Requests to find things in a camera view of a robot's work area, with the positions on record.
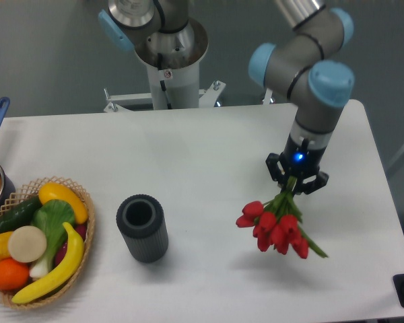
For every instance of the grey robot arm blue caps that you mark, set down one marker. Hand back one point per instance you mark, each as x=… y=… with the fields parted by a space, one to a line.
x=171 y=45

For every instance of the green bok choy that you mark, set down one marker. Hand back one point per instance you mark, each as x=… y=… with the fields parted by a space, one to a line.
x=49 y=219

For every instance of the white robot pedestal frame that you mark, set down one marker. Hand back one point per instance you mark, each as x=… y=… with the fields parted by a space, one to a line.
x=197 y=81

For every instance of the yellow banana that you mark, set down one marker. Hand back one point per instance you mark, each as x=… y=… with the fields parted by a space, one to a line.
x=59 y=275

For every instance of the orange fruit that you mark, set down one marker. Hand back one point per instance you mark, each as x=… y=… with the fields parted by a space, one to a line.
x=13 y=274

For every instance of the dark red vegetable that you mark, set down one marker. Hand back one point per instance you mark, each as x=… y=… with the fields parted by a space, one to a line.
x=82 y=231

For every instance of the beige round disc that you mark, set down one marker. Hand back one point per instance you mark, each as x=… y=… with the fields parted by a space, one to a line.
x=27 y=244

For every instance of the yellow squash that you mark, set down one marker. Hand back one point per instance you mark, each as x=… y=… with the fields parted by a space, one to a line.
x=55 y=191

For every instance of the dark grey ribbed vase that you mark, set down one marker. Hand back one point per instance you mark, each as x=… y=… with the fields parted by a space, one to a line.
x=140 y=220

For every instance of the woven wicker basket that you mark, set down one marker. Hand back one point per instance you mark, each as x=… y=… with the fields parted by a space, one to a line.
x=27 y=191

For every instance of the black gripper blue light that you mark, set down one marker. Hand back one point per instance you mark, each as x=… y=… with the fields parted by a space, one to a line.
x=303 y=163

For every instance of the green cucumber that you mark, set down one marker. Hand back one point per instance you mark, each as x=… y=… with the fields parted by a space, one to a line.
x=20 y=215

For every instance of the red tulip bouquet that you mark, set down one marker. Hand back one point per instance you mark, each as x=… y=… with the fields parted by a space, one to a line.
x=276 y=224

